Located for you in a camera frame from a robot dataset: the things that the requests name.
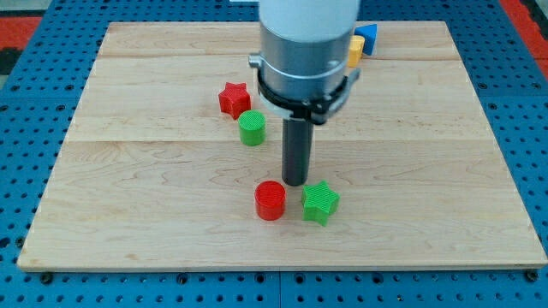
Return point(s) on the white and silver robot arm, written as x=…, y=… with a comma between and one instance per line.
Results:
x=303, y=57

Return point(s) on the blue triangle block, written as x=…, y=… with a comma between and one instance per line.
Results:
x=369, y=33

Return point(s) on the green star block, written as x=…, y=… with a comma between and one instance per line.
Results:
x=319, y=202

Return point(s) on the yellow block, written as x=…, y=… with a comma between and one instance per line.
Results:
x=355, y=50

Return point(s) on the red star block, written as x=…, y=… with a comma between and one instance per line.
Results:
x=234, y=99

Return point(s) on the green cylinder block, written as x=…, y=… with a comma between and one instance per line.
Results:
x=252, y=127

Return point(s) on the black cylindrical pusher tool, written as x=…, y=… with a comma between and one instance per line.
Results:
x=297, y=145

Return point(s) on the wooden board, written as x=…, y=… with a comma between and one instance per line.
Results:
x=152, y=177

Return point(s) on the red cylinder block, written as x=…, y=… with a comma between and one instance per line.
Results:
x=270, y=198

